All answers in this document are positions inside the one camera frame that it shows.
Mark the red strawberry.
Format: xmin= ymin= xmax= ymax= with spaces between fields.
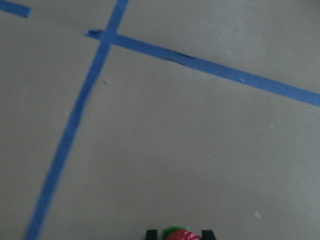
xmin=162 ymin=225 xmax=201 ymax=240

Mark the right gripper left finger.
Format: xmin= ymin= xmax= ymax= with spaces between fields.
xmin=145 ymin=229 xmax=158 ymax=240

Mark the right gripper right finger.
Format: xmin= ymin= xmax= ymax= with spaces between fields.
xmin=201 ymin=230 xmax=216 ymax=240

